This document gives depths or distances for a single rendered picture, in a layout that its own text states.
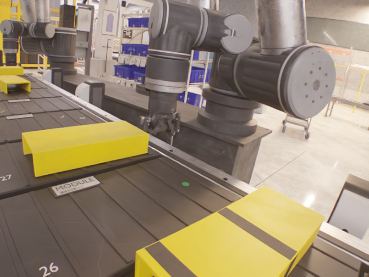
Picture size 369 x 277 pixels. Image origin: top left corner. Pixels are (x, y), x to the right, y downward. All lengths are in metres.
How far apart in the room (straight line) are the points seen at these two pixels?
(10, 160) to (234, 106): 0.70
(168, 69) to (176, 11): 0.14
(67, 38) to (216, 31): 1.53
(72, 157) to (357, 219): 0.40
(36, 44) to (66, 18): 1.40
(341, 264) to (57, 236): 0.25
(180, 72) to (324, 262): 0.49
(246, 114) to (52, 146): 0.74
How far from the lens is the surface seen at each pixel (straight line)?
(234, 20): 0.65
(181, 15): 0.59
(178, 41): 0.58
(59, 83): 1.41
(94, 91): 0.96
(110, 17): 4.73
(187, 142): 0.97
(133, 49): 3.57
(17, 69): 1.16
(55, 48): 2.03
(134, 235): 0.22
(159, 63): 0.58
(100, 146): 0.31
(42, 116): 0.53
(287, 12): 0.67
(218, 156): 0.90
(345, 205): 0.41
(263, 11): 0.69
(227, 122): 0.88
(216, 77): 0.90
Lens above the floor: 1.15
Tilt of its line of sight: 19 degrees down
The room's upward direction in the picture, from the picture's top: 9 degrees clockwise
